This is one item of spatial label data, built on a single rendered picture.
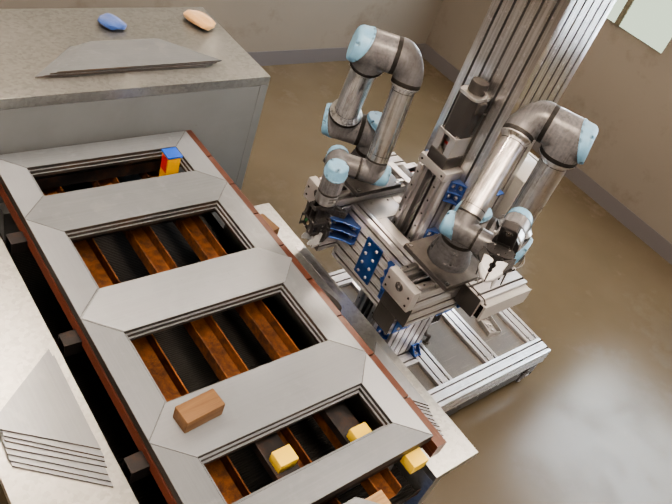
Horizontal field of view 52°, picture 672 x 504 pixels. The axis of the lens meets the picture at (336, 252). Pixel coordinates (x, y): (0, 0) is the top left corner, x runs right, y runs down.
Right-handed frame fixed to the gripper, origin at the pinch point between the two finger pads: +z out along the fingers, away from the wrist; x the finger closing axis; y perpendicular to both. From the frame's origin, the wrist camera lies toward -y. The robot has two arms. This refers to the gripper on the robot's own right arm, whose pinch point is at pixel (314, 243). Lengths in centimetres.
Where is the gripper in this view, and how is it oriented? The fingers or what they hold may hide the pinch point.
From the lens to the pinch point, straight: 242.6
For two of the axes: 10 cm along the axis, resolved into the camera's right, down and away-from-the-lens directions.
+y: -7.7, 2.2, -6.0
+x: 5.7, 6.6, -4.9
